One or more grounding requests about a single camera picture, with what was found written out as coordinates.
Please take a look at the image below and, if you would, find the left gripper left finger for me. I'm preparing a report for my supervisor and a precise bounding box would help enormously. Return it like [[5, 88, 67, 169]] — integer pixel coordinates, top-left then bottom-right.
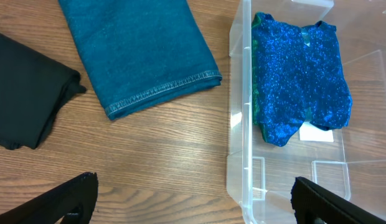
[[0, 172, 98, 224]]

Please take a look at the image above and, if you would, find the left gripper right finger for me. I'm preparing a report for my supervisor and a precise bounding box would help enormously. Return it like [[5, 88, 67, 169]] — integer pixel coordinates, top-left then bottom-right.
[[291, 177, 386, 224]]

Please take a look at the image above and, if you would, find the clear plastic storage bin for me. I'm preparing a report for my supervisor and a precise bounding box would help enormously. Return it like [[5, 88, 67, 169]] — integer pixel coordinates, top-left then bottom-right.
[[227, 0, 386, 223]]

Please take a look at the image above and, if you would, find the blue sparkly cloth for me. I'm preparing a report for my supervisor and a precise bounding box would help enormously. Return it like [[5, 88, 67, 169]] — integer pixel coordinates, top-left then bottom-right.
[[252, 12, 353, 147]]

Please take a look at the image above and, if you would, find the black cloth far left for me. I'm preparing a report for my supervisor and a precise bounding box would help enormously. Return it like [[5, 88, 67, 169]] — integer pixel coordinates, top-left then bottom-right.
[[0, 33, 87, 150]]

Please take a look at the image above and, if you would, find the folded blue denim cloth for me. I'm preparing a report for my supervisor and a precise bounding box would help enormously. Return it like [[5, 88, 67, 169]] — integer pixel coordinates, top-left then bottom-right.
[[59, 0, 222, 120]]

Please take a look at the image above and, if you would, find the white label in bin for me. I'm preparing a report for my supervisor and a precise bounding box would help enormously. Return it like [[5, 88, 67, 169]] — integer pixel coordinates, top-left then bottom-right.
[[299, 122, 334, 142]]

